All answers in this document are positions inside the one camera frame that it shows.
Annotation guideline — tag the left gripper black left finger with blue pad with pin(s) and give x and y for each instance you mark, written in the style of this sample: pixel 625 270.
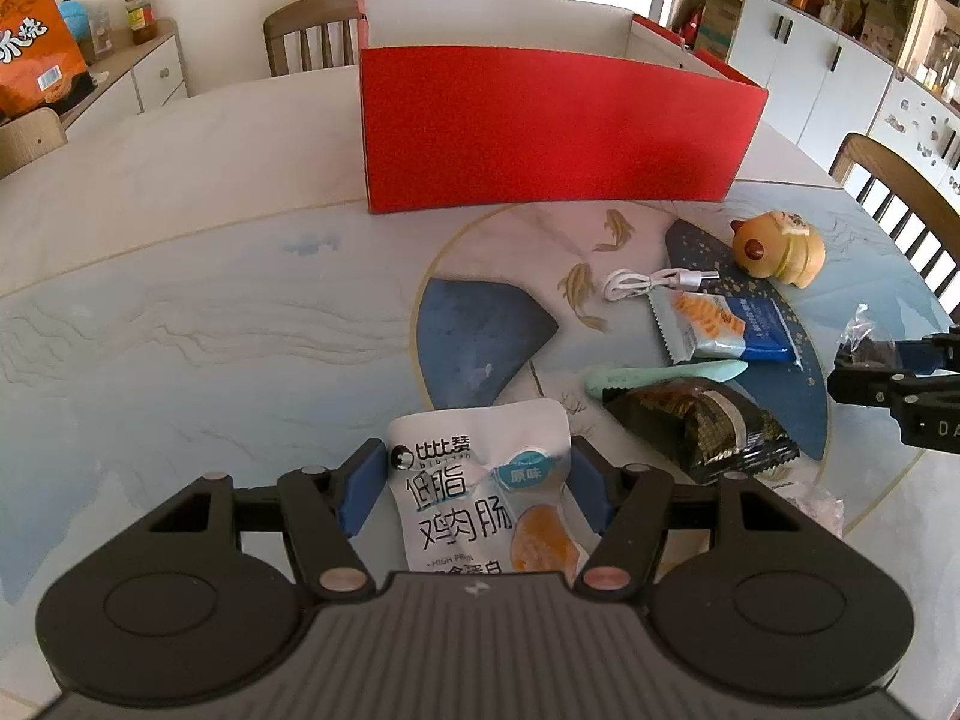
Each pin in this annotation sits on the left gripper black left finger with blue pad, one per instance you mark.
pixel 322 509

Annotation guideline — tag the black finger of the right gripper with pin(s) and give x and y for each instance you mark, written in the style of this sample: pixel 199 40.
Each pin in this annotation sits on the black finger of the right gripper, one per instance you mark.
pixel 924 407

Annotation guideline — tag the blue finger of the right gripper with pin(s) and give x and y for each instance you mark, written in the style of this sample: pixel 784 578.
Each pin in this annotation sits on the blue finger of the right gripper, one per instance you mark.
pixel 936 352

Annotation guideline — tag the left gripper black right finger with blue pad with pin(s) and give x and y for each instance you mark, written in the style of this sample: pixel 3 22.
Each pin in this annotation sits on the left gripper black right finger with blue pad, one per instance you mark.
pixel 626 507

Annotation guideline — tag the clear bag dark snack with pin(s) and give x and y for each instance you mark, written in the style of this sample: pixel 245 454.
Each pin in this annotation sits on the clear bag dark snack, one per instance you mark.
pixel 865 346

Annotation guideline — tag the white chicken sausage pouch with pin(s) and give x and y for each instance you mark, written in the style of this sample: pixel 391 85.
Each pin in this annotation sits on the white chicken sausage pouch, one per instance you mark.
pixel 480 490

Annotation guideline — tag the black rice ball packet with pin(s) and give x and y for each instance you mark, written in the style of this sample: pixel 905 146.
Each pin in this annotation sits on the black rice ball packet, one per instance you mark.
pixel 705 428

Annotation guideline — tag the wooden chair at right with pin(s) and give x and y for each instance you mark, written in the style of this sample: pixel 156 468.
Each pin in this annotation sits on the wooden chair at right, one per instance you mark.
pixel 906 206

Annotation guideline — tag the blue salmon snack packet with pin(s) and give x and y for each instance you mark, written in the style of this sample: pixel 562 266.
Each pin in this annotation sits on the blue salmon snack packet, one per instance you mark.
pixel 708 326

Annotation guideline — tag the yellow bear toy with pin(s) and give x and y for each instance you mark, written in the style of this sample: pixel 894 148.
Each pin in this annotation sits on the yellow bear toy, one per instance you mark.
pixel 779 246

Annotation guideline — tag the white tall cabinet unit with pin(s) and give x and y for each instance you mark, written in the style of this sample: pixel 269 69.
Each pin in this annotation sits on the white tall cabinet unit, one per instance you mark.
pixel 887 69

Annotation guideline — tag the cardboard carton on shelf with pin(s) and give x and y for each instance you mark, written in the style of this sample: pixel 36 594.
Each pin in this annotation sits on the cardboard carton on shelf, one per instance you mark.
pixel 718 22

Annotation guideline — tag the red cardboard box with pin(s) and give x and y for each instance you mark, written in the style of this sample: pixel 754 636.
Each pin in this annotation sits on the red cardboard box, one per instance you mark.
pixel 482 102

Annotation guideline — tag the white drawer sideboard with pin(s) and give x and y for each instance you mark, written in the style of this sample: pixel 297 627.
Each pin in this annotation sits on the white drawer sideboard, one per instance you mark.
pixel 134 79

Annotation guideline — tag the brown wooden chair back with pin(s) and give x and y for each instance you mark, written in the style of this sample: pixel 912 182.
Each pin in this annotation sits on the brown wooden chair back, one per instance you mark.
pixel 311 34

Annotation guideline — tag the orange snack bag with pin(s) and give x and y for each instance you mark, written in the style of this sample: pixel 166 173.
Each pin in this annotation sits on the orange snack bag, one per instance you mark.
pixel 40 63

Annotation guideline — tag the red-lidded sauce jar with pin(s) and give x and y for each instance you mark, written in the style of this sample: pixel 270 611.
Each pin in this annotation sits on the red-lidded sauce jar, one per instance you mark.
pixel 141 21

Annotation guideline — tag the blue globe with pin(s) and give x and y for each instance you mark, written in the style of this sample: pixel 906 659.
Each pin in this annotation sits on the blue globe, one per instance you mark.
pixel 76 18

